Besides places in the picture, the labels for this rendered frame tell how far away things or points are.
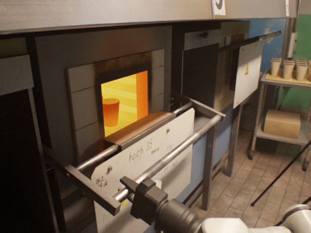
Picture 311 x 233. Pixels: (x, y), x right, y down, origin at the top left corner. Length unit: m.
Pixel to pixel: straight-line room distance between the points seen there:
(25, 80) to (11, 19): 0.36
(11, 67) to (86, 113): 0.27
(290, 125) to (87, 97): 2.50
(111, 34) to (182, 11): 0.33
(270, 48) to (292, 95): 1.29
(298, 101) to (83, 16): 4.37
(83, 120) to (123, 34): 0.32
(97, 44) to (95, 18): 0.44
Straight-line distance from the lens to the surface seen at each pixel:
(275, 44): 3.53
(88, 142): 0.86
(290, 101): 4.65
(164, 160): 0.80
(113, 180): 0.81
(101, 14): 0.42
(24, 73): 0.68
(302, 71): 2.85
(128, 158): 0.84
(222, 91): 1.86
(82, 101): 0.81
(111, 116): 1.08
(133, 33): 0.97
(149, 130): 0.92
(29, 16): 0.34
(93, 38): 0.83
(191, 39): 1.31
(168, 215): 0.63
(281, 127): 3.05
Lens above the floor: 1.52
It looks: 22 degrees down
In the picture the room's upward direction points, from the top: straight up
